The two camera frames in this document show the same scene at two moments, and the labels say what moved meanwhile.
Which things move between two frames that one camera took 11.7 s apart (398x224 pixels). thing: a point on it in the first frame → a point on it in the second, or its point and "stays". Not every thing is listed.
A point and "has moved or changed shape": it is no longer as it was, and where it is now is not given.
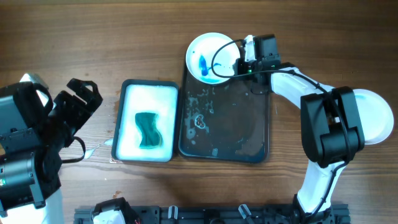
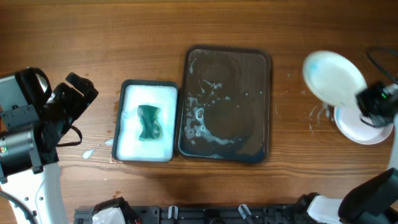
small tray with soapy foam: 147,121 stays
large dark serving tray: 224,122 stays
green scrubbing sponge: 151,138 has moved or changed shape
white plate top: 210,58 → 333,78
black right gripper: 239,71 → 373,116
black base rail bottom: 227,214 stays
